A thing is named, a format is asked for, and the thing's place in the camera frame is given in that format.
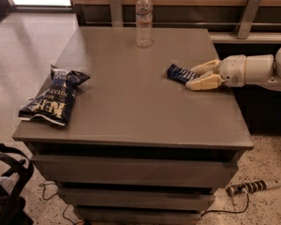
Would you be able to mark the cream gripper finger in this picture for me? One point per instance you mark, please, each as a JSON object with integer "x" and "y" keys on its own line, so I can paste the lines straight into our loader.
{"x": 207, "y": 81}
{"x": 207, "y": 67}

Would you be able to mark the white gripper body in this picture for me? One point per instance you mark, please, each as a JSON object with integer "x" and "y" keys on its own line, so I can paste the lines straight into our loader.
{"x": 232, "y": 69}

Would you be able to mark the blue rxbar blueberry wrapper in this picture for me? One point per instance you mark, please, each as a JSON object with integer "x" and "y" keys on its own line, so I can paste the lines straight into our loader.
{"x": 181, "y": 75}

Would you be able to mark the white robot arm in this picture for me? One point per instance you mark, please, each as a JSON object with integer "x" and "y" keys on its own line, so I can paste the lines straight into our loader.
{"x": 262, "y": 70}

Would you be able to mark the blue potato chip bag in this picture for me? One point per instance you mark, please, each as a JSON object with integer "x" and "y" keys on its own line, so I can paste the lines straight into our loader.
{"x": 56, "y": 103}

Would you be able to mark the clear plastic water bottle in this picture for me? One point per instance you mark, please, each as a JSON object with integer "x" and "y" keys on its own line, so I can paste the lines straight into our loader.
{"x": 144, "y": 23}

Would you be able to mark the grey drawer cabinet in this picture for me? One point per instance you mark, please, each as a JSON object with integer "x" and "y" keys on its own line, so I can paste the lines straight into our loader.
{"x": 130, "y": 109}

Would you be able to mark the white power strip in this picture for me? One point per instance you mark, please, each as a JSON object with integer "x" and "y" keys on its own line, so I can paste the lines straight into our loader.
{"x": 253, "y": 187}

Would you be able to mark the top grey drawer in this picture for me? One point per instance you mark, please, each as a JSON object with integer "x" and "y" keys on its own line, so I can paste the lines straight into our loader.
{"x": 135, "y": 171}

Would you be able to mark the grey drawer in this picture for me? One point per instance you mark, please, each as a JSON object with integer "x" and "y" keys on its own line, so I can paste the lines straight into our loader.
{"x": 136, "y": 199}
{"x": 135, "y": 171}
{"x": 136, "y": 216}

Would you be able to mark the middle grey drawer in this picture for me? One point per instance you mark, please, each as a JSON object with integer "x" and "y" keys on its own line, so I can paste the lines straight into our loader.
{"x": 136, "y": 199}

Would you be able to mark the bottom grey drawer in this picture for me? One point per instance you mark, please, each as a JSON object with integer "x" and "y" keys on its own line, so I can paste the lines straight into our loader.
{"x": 136, "y": 216}

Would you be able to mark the right metal bracket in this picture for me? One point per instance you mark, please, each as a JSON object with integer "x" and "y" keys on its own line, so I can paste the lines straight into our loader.
{"x": 243, "y": 28}

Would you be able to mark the metal bracket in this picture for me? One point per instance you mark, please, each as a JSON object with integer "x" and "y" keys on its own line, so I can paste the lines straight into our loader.
{"x": 243, "y": 28}
{"x": 116, "y": 13}

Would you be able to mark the left metal bracket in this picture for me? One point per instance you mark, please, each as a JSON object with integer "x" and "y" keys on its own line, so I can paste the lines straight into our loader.
{"x": 116, "y": 13}

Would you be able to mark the horizontal metal rail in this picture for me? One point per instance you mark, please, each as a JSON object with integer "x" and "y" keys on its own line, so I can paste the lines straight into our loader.
{"x": 278, "y": 24}

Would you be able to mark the black bag with straps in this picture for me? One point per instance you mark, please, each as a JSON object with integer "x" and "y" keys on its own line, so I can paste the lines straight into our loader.
{"x": 12, "y": 183}

